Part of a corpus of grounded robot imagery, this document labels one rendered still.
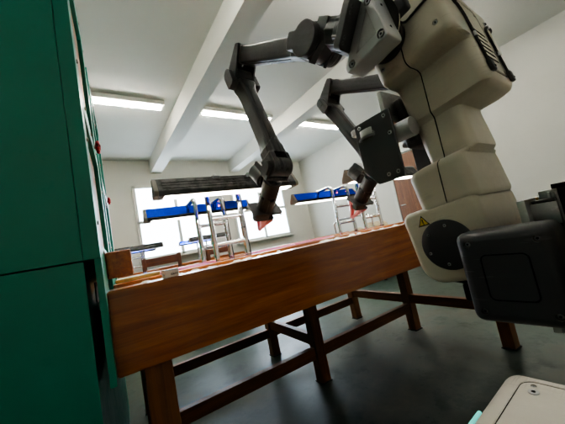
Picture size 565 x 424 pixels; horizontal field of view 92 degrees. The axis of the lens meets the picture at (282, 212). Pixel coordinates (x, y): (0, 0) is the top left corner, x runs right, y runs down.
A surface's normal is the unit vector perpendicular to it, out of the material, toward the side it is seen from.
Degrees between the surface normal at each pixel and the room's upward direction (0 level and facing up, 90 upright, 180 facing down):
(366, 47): 90
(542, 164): 90
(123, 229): 90
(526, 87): 90
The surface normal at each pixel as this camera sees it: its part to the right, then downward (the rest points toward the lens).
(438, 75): -0.80, 0.10
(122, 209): 0.56, -0.20
